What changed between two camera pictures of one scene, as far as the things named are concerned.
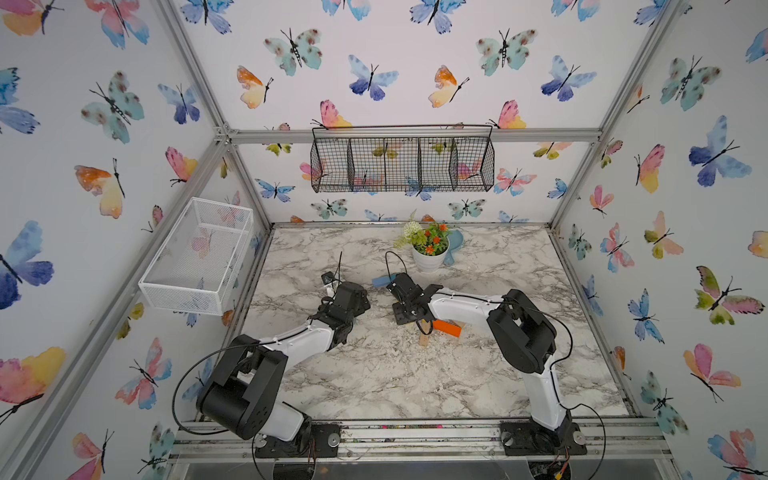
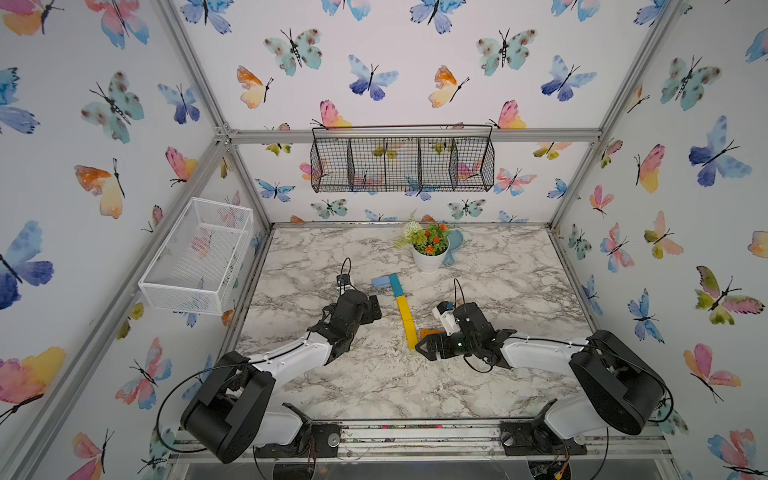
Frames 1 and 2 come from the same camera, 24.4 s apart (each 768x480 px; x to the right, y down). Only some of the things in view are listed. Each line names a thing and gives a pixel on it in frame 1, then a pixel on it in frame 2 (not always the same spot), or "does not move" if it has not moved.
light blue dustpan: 456,240 does not move
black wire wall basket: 402,158 does not move
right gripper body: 401,312 → 464,346
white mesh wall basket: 196,265 does not move
